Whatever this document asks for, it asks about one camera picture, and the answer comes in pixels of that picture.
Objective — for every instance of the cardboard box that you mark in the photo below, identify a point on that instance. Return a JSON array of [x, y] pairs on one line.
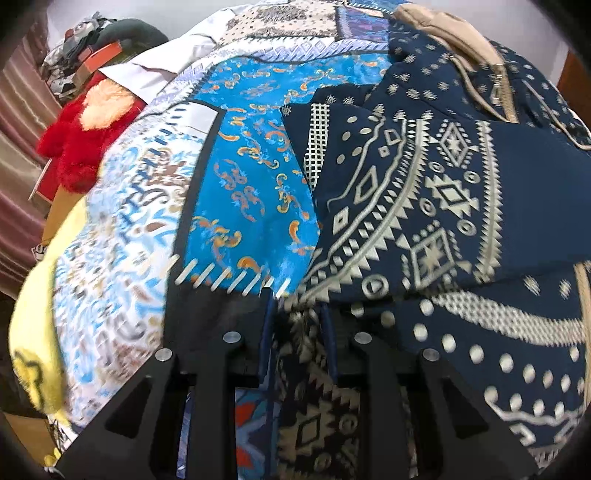
[[57, 212]]

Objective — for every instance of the striped brown curtain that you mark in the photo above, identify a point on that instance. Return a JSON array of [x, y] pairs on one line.
[[18, 115]]

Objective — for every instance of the dark green cushion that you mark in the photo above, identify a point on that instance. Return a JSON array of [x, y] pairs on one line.
[[138, 32]]

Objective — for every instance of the orange box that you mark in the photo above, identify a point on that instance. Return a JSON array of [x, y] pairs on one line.
[[101, 53]]

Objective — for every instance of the red plush toy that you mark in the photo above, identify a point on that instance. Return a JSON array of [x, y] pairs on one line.
[[78, 143]]

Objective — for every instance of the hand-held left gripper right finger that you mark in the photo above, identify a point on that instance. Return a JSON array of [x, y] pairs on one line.
[[330, 332]]

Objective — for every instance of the blue patchwork blanket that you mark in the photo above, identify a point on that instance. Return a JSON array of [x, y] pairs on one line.
[[258, 152]]

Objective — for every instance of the yellow blanket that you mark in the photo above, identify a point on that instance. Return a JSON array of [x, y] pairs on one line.
[[37, 323]]

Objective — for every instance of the beige zipper jacket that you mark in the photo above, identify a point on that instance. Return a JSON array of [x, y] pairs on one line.
[[443, 32]]

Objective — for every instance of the pile of mixed clothes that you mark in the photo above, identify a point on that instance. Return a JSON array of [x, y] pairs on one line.
[[60, 60]]

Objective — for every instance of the white cloth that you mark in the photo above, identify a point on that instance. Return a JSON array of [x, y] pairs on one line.
[[152, 69]]

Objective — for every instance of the navy patterned garment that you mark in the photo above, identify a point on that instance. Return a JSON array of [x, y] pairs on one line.
[[415, 184]]

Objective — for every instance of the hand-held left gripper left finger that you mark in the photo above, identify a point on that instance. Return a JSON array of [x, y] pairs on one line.
[[265, 323]]

